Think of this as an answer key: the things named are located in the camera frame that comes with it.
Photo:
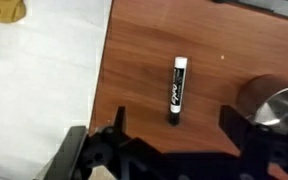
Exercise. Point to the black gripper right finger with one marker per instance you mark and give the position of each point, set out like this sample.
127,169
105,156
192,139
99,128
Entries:
260,150

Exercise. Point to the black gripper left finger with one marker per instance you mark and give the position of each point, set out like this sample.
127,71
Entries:
117,150

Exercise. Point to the silver metal pot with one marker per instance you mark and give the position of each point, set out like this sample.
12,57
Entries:
284,106

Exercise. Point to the yellow crumpled cloth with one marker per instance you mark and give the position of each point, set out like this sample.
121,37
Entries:
2,10

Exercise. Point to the black and white Expo marker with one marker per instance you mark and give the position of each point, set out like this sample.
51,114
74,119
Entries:
178,86

